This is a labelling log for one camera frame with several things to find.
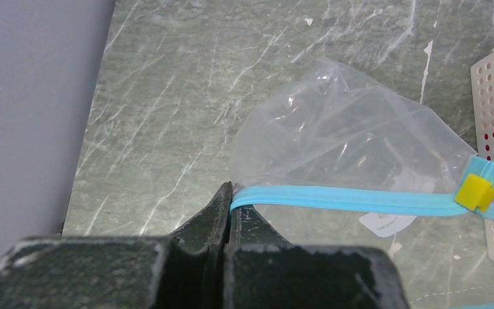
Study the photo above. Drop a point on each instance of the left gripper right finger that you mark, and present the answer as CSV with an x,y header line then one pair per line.
x,y
261,269

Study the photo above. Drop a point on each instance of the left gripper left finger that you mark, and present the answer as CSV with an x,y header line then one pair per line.
x,y
182,269

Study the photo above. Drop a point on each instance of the clear zip top bag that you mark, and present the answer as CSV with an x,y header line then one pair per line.
x,y
337,158

